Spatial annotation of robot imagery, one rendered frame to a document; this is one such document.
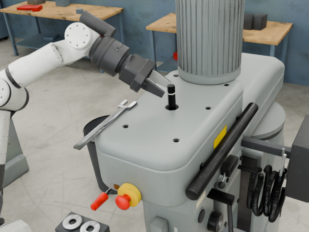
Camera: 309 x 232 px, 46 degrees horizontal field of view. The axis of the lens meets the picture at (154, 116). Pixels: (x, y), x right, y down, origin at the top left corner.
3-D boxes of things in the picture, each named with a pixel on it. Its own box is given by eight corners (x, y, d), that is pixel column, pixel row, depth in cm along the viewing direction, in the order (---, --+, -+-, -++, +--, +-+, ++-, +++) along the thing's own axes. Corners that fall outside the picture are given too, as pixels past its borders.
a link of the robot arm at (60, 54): (97, 42, 93) (51, 67, 94) (103, 47, 102) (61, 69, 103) (84, 20, 93) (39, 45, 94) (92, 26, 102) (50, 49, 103)
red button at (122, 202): (127, 214, 86) (125, 202, 84) (114, 208, 88) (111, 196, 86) (135, 205, 89) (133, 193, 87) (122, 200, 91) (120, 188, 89)
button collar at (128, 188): (138, 210, 89) (136, 192, 85) (118, 202, 91) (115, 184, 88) (142, 205, 90) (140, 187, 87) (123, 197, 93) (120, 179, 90)
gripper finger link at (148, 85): (161, 98, 96) (141, 86, 96) (166, 89, 94) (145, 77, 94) (159, 101, 94) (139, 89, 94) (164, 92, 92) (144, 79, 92)
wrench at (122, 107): (82, 152, 84) (82, 148, 83) (70, 147, 86) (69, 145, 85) (137, 104, 102) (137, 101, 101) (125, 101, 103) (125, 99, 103)
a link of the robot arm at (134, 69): (146, 81, 105) (111, 60, 105) (161, 55, 99) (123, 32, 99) (131, 102, 95) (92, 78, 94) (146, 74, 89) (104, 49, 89)
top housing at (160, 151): (179, 219, 85) (176, 165, 77) (92, 185, 98) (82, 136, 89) (245, 122, 119) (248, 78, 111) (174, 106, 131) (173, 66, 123)
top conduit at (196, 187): (198, 203, 83) (197, 191, 82) (181, 197, 85) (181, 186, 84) (258, 112, 116) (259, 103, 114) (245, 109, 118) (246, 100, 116)
